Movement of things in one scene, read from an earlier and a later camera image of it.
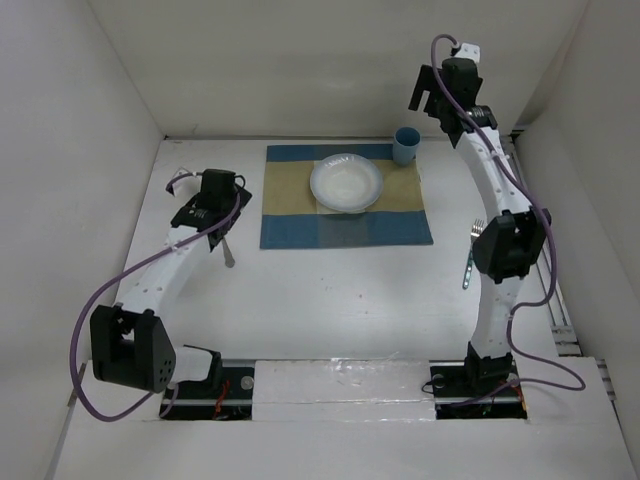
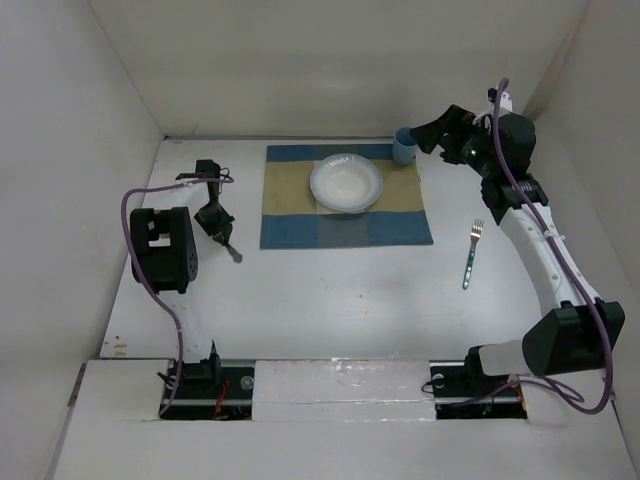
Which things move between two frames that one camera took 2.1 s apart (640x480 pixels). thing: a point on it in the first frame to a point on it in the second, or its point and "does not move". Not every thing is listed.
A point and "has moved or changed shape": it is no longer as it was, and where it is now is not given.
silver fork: (476, 231) does not move
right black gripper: (427, 81) to (431, 134)
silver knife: (228, 256) has moved or changed shape
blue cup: (405, 145) does not move
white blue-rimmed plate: (346, 183) does not move
